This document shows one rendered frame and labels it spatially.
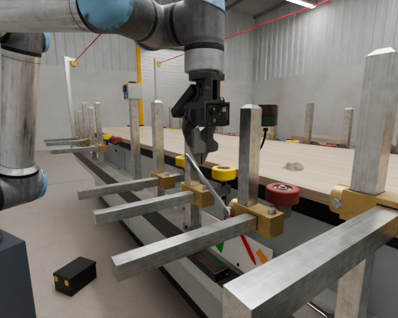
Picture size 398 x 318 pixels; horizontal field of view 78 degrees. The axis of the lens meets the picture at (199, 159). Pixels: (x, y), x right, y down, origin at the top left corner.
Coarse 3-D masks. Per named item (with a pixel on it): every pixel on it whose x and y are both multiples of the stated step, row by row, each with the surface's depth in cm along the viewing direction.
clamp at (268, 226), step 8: (232, 200) 63; (240, 208) 59; (248, 208) 57; (256, 208) 57; (264, 208) 57; (256, 216) 54; (264, 216) 53; (272, 216) 52; (280, 216) 54; (256, 224) 55; (264, 224) 53; (272, 224) 52; (280, 224) 54; (256, 232) 55; (264, 232) 53; (272, 232) 53; (280, 232) 54
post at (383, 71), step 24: (384, 48) 34; (384, 72) 33; (384, 96) 33; (360, 120) 36; (384, 120) 34; (360, 144) 36; (384, 144) 35; (360, 168) 37; (384, 168) 36; (360, 264) 38; (360, 288) 39; (336, 312) 42; (360, 312) 40
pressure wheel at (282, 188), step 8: (272, 184) 63; (280, 184) 63; (288, 184) 63; (272, 192) 58; (280, 192) 57; (288, 192) 57; (296, 192) 57; (272, 200) 58; (280, 200) 57; (288, 200) 57; (296, 200) 58
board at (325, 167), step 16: (112, 128) 294; (128, 128) 294; (144, 128) 294; (144, 144) 148; (176, 144) 145; (224, 144) 145; (272, 144) 145; (288, 144) 145; (304, 144) 145; (208, 160) 98; (224, 160) 98; (272, 160) 98; (288, 160) 98; (304, 160) 98; (320, 160) 98; (336, 160) 98; (352, 160) 98; (272, 176) 73; (288, 176) 73; (304, 176) 73; (320, 176) 73; (336, 176) 73; (304, 192) 63; (320, 192) 59
